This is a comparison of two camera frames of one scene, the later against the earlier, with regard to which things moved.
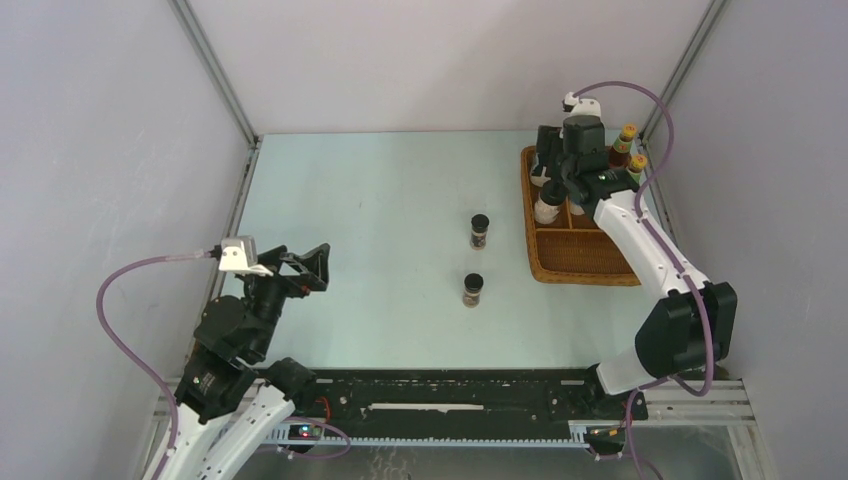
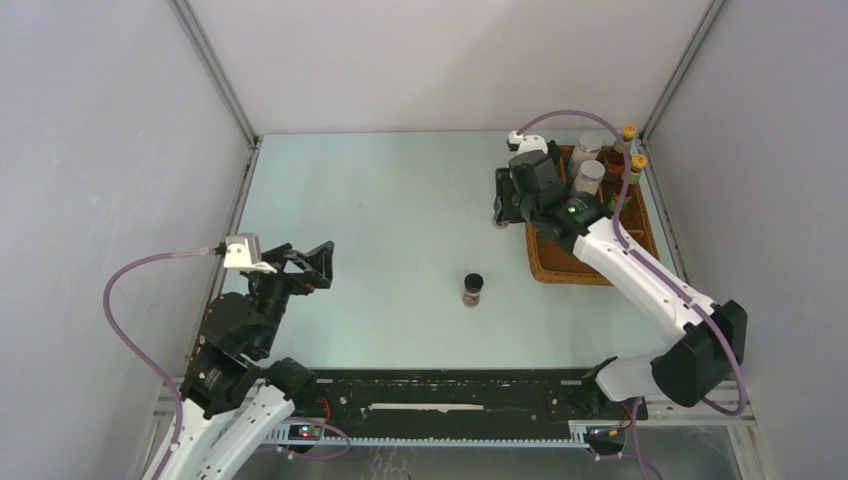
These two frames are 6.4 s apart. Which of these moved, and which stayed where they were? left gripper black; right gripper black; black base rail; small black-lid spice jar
Moved: right gripper black; small black-lid spice jar
Stayed: left gripper black; black base rail
